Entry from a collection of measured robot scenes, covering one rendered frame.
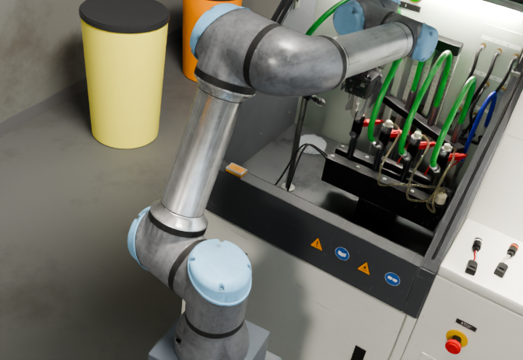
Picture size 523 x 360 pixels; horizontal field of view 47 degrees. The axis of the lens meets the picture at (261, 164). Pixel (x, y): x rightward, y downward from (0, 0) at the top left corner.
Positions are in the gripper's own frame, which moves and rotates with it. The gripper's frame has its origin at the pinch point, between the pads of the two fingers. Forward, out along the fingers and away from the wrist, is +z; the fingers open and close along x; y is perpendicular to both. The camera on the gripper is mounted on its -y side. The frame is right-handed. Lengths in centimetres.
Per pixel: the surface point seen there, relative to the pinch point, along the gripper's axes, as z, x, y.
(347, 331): 50, 20, 23
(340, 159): 15.2, -1.3, 0.4
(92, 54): 60, -159, -62
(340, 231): 19.1, 10.6, 23.1
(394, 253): 18.3, 24.6, 22.9
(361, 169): 15.1, 5.3, 0.8
